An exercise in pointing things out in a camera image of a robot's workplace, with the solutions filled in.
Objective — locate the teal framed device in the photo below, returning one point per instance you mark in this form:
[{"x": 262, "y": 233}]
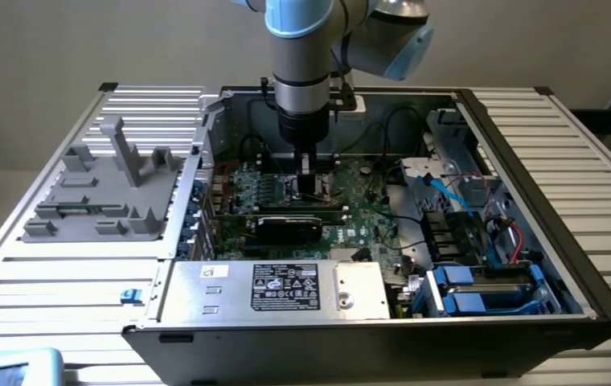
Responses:
[{"x": 10, "y": 368}]

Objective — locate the black RAM stick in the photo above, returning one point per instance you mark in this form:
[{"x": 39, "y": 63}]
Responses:
[{"x": 332, "y": 218}]

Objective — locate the black graphics card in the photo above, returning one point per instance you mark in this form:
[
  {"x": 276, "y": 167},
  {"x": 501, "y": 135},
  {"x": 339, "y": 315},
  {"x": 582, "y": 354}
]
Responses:
[{"x": 288, "y": 231}]

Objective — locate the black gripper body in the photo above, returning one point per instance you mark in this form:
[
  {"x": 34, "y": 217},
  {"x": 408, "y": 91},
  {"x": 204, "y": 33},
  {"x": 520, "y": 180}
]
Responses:
[{"x": 303, "y": 128}]

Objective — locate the silver chipset heatsink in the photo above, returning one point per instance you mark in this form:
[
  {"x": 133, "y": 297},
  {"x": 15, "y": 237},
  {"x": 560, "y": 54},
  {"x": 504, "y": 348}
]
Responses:
[{"x": 344, "y": 255}]

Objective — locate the blue plastic clip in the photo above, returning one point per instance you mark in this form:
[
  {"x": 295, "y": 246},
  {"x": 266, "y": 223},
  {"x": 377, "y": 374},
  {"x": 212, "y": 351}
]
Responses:
[{"x": 129, "y": 296}]

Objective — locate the open black PC case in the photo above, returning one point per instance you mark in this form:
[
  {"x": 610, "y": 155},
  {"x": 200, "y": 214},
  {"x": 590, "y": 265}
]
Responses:
[{"x": 369, "y": 346}]

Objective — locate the green circuit board part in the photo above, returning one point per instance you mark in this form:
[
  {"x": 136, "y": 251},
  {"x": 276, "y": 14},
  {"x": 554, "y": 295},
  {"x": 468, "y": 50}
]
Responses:
[{"x": 89, "y": 209}]

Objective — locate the metal disk bay cage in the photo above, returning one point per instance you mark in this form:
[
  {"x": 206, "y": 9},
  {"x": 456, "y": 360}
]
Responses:
[{"x": 444, "y": 161}]

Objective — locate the black case fan shroud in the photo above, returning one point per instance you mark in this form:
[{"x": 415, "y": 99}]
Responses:
[{"x": 452, "y": 237}]

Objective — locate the silver power supply unit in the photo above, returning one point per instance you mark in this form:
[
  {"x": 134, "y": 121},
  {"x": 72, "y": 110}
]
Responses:
[{"x": 273, "y": 289}]

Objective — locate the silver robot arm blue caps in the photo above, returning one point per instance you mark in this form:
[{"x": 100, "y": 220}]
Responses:
[{"x": 300, "y": 60}]

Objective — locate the CPU socket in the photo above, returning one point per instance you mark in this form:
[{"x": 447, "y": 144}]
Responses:
[{"x": 324, "y": 187}]

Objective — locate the disk in blue caddy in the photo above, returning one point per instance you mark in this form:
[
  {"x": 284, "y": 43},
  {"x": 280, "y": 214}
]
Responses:
[{"x": 487, "y": 293}]

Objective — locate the grey plastic parts rack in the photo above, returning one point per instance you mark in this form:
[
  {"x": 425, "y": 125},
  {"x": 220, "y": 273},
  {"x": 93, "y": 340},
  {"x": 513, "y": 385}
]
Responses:
[{"x": 106, "y": 209}]

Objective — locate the green motherboard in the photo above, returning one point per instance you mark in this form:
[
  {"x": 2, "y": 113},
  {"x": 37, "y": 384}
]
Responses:
[{"x": 359, "y": 201}]

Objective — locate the white box in case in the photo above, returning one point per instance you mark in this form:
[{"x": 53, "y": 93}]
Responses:
[{"x": 357, "y": 108}]

